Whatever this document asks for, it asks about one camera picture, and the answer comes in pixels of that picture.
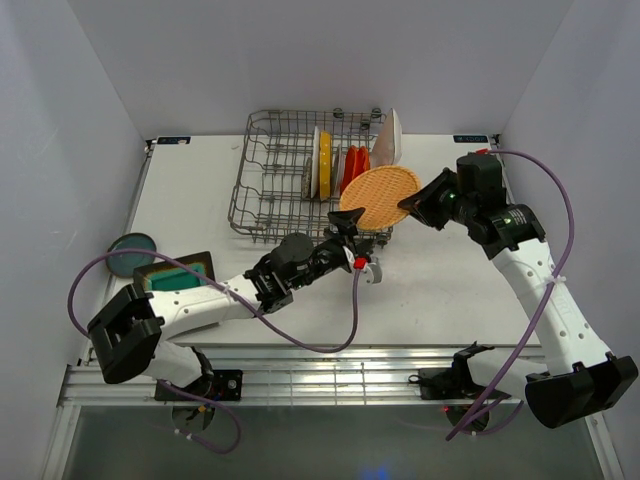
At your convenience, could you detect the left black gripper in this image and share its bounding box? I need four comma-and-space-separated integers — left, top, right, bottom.
289, 208, 374, 291

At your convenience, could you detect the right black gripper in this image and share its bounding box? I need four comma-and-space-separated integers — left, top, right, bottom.
397, 167, 475, 231

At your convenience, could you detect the woven bamboo round plate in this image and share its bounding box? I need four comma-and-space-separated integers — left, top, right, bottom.
339, 165, 421, 231

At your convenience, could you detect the orange round plate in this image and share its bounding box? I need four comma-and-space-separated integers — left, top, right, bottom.
340, 146, 358, 192
355, 147, 370, 176

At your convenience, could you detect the light blue scalloped plate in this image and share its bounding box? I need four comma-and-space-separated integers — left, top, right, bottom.
332, 145, 346, 197

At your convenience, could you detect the speckled beige small plate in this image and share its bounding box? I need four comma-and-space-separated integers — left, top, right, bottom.
301, 157, 313, 199

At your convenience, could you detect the white rectangular plate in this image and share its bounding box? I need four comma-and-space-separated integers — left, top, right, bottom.
369, 108, 402, 168

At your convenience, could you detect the white plate green rim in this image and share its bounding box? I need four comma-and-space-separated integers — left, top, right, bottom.
310, 126, 320, 199

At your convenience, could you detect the yellow dotted scalloped plate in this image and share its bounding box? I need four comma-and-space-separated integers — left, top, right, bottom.
319, 131, 332, 201

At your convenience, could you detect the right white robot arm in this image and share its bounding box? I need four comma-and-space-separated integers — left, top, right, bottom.
398, 150, 639, 439

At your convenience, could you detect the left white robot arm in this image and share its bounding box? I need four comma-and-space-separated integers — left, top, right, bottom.
88, 208, 372, 400

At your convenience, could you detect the teal square brown-rimmed plate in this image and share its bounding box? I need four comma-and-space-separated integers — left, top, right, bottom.
133, 251, 215, 291

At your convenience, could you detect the dark teal round plate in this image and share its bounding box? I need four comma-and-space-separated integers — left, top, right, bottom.
105, 233, 156, 278

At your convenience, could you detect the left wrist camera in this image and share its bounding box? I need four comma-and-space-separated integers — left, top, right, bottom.
352, 256, 383, 285

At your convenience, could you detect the grey wire dish rack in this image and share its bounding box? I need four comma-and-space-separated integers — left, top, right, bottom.
228, 108, 386, 244

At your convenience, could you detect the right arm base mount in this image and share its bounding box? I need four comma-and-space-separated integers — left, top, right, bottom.
408, 368, 484, 400

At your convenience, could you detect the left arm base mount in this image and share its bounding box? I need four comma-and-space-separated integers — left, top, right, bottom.
153, 369, 244, 402

